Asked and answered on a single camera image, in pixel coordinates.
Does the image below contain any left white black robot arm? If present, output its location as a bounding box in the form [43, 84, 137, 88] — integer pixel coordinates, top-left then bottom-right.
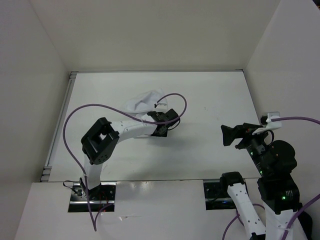
[80, 109, 181, 200]

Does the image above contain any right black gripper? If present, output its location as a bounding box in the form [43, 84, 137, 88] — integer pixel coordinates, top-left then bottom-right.
[220, 120, 272, 174]

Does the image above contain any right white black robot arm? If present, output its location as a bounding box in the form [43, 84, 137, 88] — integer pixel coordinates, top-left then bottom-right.
[219, 123, 301, 240]

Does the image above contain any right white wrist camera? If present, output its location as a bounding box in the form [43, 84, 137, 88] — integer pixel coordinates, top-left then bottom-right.
[252, 111, 282, 135]

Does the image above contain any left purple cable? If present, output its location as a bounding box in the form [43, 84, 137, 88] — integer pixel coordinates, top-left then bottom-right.
[62, 92, 189, 232]

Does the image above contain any black cloth item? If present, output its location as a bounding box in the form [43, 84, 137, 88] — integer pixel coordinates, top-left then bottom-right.
[298, 211, 313, 240]

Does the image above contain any white skirt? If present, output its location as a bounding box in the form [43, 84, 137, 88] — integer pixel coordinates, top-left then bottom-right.
[120, 88, 165, 118]

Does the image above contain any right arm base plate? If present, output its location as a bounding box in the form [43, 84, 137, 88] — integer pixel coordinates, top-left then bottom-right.
[203, 180, 236, 211]

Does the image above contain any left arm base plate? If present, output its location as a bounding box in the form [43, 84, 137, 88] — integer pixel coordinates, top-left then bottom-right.
[62, 180, 117, 213]

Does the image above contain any purple cable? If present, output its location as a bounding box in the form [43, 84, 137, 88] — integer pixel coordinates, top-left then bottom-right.
[222, 116, 320, 240]
[62, 92, 189, 232]

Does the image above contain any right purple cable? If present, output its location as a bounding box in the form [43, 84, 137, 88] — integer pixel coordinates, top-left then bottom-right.
[222, 116, 320, 240]

